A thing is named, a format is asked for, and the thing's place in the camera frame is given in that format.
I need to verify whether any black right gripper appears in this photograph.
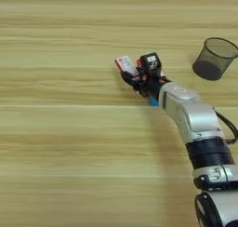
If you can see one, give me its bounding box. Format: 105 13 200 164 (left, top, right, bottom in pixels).
120 59 171 99

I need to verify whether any red white card box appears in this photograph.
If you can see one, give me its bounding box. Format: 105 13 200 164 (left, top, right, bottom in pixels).
114 55 139 77

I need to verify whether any blue eraser block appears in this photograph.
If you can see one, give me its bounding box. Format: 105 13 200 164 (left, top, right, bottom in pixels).
148 96 160 107

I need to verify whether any black mesh pen cup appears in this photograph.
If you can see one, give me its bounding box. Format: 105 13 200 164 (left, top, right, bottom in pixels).
192 36 238 82

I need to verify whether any small black box white label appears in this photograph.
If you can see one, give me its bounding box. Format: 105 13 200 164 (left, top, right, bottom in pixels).
139 52 163 77

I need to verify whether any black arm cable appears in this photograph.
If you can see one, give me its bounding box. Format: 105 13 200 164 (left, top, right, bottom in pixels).
213 109 238 145

